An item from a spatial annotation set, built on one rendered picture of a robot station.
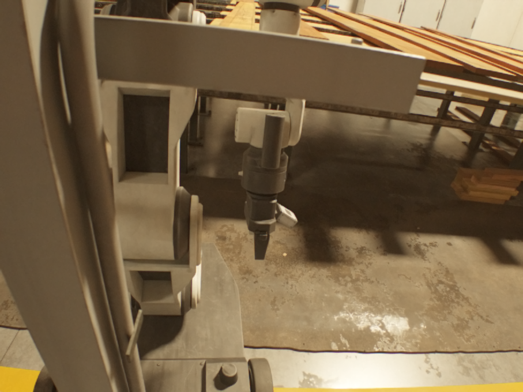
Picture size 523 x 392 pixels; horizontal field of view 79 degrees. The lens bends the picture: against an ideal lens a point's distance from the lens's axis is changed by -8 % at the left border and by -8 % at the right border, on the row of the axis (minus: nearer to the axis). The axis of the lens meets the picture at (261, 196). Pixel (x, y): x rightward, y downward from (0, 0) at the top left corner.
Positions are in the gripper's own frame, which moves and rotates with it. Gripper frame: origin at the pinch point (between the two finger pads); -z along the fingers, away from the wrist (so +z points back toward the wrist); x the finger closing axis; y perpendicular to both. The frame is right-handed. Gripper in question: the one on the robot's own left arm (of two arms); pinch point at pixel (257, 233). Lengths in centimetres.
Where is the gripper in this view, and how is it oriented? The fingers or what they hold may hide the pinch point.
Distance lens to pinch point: 74.2
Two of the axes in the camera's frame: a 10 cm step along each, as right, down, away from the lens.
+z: 1.0, -9.3, -3.7
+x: 1.4, 3.8, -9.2
